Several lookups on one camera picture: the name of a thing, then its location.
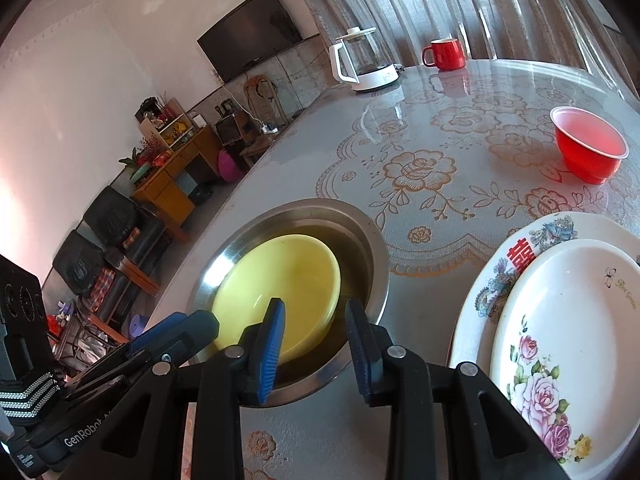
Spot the red mug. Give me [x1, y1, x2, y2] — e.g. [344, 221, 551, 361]
[421, 38, 467, 71]

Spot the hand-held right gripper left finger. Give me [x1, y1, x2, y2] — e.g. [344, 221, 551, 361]
[87, 297, 287, 480]

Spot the stainless steel bowl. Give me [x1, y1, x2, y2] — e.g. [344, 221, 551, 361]
[186, 198, 391, 406]

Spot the wooden desk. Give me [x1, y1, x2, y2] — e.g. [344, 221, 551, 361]
[131, 125, 221, 218]

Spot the wooden desktop shelf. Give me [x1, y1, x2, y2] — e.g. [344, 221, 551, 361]
[135, 97, 193, 148]

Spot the red plastic bowl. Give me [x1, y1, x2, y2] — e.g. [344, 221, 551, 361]
[550, 106, 629, 185]

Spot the white glass kettle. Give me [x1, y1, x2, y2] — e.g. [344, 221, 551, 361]
[328, 26, 401, 92]

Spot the white rose print plate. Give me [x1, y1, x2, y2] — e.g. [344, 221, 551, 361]
[489, 238, 640, 480]

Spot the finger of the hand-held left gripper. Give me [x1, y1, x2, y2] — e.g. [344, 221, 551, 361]
[127, 310, 221, 361]
[65, 352, 156, 402]

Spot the black karaoke speaker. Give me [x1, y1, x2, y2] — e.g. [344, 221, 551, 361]
[215, 112, 251, 146]

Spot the pink bag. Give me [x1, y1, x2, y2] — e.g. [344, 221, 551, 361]
[218, 150, 245, 183]

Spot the potted plant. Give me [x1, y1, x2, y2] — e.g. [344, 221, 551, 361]
[119, 147, 151, 183]

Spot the wooden chair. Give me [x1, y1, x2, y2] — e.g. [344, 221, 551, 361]
[239, 74, 291, 163]

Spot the plaid cloth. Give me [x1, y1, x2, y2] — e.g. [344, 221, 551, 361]
[87, 267, 118, 311]

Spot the yellow plastic bowl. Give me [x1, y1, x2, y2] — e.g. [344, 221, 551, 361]
[211, 234, 342, 363]

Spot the black wall television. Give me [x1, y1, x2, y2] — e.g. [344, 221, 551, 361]
[197, 0, 304, 83]

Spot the grey window curtain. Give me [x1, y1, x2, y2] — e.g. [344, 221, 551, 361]
[305, 0, 640, 91]

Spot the black leather sofa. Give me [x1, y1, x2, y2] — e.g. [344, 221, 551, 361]
[52, 186, 166, 331]

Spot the white dragon print plate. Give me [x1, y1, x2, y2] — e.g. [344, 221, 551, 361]
[446, 211, 640, 368]

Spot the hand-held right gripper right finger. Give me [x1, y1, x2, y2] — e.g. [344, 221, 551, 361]
[344, 297, 571, 480]

